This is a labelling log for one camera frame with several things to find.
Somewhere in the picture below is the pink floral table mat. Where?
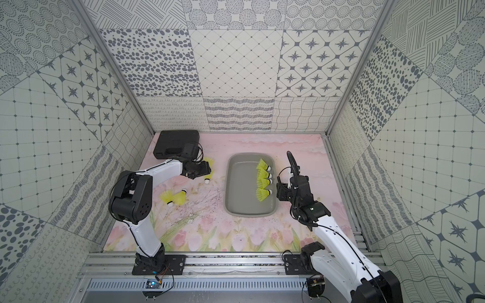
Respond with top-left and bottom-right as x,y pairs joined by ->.
104,132 -> 355,253

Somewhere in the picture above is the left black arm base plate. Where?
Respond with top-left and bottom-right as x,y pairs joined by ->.
131,246 -> 187,276

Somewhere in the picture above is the grey plastic storage box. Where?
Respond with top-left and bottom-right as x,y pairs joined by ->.
224,153 -> 279,218

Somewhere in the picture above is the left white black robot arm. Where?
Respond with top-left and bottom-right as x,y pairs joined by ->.
108,141 -> 212,258

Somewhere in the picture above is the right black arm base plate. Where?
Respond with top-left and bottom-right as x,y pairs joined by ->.
281,242 -> 325,275

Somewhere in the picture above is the black plastic tool case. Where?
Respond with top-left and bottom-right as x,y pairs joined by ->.
153,130 -> 200,159

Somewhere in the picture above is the yellow shuttlecock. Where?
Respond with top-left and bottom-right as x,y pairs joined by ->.
204,157 -> 215,168
173,189 -> 187,207
256,188 -> 272,201
256,159 -> 271,172
256,178 -> 272,189
159,190 -> 174,205
204,170 -> 214,184
257,169 -> 272,179

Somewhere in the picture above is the small green circuit board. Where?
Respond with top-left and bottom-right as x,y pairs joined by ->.
145,279 -> 161,289

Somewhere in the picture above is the aluminium mounting rail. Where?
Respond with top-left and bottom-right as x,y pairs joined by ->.
78,251 -> 300,279

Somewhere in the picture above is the white perforated cable duct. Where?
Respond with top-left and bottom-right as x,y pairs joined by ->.
87,277 -> 306,292

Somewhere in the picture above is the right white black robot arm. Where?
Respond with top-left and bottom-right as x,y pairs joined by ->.
275,174 -> 403,302

